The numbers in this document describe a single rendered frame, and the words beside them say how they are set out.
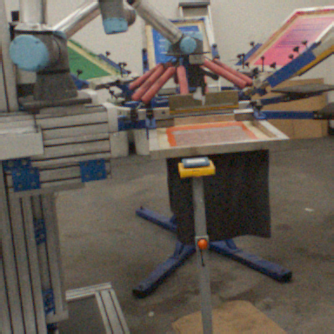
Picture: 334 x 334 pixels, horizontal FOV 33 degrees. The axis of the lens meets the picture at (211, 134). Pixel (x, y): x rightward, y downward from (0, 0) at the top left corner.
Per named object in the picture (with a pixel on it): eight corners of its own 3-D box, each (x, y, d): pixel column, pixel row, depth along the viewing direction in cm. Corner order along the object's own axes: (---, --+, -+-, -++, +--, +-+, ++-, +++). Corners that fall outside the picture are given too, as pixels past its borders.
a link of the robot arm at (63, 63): (75, 67, 202) (70, 28, 199) (62, 70, 189) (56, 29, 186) (43, 69, 203) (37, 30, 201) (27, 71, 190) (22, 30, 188)
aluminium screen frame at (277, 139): (290, 147, 236) (290, 137, 236) (150, 159, 230) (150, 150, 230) (253, 118, 313) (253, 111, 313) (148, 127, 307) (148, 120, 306)
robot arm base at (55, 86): (34, 102, 189) (30, 72, 187) (32, 96, 203) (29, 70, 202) (80, 96, 194) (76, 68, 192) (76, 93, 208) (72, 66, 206)
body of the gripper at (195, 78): (188, 87, 289) (186, 63, 287) (204, 85, 290) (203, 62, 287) (189, 89, 281) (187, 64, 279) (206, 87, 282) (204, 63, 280)
